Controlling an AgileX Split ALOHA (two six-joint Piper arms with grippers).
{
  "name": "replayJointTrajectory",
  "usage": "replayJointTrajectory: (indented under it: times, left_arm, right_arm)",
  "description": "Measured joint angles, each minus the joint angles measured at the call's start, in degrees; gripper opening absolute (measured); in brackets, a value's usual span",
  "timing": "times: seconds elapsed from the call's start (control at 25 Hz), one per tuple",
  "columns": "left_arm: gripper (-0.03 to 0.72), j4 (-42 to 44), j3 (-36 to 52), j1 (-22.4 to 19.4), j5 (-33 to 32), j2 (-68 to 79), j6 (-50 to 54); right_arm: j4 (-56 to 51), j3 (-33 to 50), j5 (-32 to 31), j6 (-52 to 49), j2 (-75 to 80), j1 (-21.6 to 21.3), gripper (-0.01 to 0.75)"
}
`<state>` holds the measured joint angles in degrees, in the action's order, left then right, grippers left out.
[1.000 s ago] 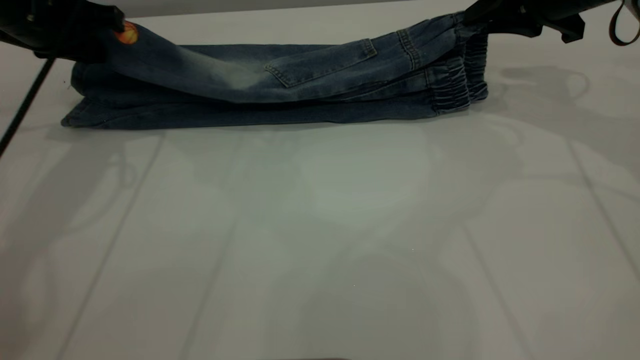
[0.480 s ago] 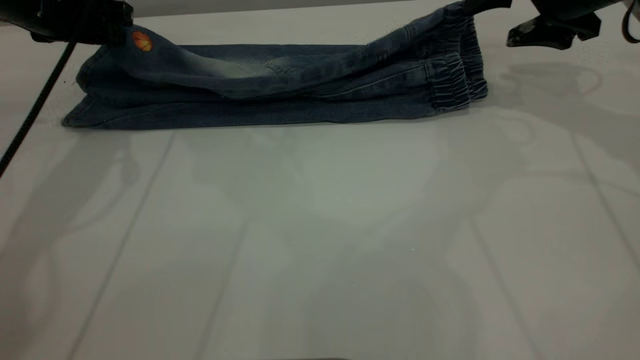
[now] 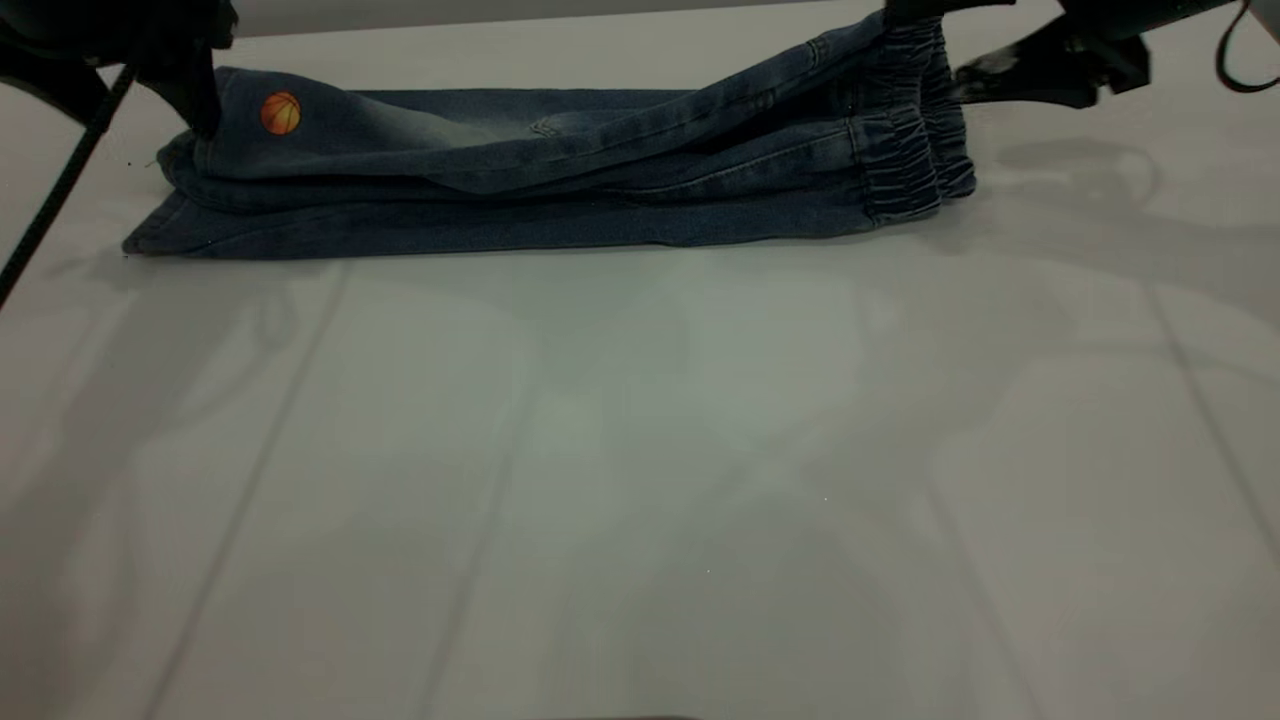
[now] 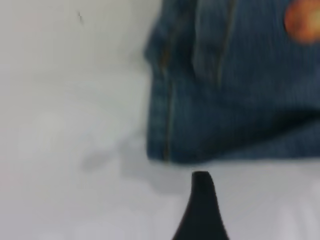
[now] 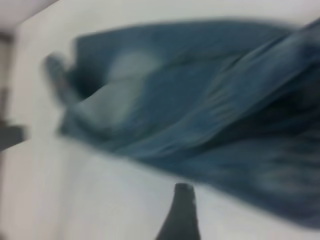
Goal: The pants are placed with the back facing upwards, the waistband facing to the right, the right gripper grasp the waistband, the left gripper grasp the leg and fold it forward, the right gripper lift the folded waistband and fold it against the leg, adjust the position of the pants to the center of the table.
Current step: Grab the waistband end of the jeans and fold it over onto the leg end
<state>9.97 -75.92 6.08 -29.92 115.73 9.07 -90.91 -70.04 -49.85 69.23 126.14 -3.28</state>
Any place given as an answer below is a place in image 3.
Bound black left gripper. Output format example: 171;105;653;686
0;0;238;138

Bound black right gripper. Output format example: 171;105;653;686
885;0;1241;109

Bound blue denim pants basketball print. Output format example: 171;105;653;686
122;10;978;259

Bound long black braided cable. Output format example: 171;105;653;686
0;62;136;306

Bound thin black looped cable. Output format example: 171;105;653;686
1215;0;1280;94

